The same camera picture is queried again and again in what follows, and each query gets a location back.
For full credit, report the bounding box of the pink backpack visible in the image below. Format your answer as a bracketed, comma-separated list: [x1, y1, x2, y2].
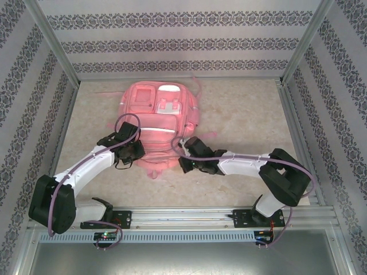
[96, 76, 218, 180]

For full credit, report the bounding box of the left controller board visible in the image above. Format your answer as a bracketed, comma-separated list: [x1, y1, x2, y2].
[93, 231, 118, 242]

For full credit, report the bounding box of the controller board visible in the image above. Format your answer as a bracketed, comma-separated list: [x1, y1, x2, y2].
[254, 229, 275, 245]
[93, 231, 118, 242]

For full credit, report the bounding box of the right controller board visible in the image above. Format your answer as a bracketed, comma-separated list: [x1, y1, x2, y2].
[254, 229, 275, 245]

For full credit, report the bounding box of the thin black left gripper cable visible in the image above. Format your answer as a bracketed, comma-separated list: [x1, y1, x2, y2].
[114, 157, 133, 170]

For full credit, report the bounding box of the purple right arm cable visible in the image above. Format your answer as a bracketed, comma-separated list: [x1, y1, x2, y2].
[170, 137, 318, 250]

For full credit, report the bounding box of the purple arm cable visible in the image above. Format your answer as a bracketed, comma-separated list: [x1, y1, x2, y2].
[48, 113, 142, 252]
[170, 137, 318, 250]

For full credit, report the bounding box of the aluminium mounting rail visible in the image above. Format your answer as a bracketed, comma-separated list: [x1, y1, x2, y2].
[28, 206, 336, 230]

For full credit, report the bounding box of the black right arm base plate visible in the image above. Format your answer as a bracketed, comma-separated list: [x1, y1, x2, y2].
[232, 209, 283, 229]

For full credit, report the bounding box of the aluminium back floor rail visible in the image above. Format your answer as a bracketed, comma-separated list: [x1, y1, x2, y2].
[77, 74, 284, 83]

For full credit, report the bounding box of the aluminium floor rail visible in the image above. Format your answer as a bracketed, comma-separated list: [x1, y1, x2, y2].
[77, 74, 284, 83]
[275, 80, 327, 207]
[39, 82, 80, 209]

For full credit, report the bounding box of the aluminium left floor rail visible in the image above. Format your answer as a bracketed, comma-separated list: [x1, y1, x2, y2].
[39, 82, 80, 209]

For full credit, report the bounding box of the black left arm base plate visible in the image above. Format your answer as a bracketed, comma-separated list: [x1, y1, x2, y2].
[80, 210, 132, 230]

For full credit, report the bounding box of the grey slotted cable duct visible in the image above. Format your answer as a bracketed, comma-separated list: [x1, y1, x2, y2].
[38, 230, 256, 244]

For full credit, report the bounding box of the aluminium right floor rail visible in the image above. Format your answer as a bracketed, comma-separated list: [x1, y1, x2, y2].
[275, 80, 327, 207]

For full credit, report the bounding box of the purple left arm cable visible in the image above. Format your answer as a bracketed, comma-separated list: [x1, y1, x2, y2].
[48, 113, 142, 252]

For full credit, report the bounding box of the aluminium left frame post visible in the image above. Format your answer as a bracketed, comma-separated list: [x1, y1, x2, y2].
[22, 0, 80, 87]

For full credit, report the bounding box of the aluminium frame post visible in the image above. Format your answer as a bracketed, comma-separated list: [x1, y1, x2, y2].
[22, 0, 80, 87]
[280, 0, 335, 85]

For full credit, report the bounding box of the aluminium right frame post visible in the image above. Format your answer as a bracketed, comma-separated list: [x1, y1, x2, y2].
[280, 0, 335, 85]

